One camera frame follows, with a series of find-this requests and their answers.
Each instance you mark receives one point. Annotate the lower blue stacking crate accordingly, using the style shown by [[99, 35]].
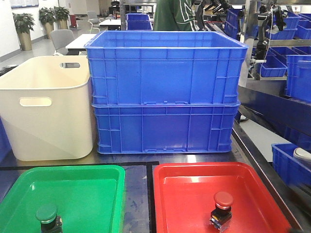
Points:
[[132, 129]]

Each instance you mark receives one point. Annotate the stainless steel shelf rack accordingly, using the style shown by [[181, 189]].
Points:
[[279, 120]]

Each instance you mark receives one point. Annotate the green plastic tray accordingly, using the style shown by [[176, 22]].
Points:
[[89, 199]]

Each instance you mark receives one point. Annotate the red push button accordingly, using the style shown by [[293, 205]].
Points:
[[221, 216]]

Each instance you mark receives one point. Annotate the blue stacking crate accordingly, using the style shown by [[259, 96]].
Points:
[[148, 67], [132, 129]]

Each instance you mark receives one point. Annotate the person in green shirt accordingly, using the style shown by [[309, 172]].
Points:
[[174, 15]]

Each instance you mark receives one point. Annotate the green push button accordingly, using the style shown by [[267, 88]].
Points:
[[50, 221]]

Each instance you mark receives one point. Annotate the red plastic tray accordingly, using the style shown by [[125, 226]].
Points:
[[184, 198]]

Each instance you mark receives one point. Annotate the upper blue stacking crate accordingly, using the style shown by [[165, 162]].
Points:
[[148, 67]]

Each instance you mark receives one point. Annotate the grey office chair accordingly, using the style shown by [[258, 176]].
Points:
[[61, 38]]

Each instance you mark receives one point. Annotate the potted plant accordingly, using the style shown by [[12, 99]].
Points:
[[23, 24]]

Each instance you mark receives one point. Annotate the cream plastic basket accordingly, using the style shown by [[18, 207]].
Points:
[[45, 107]]

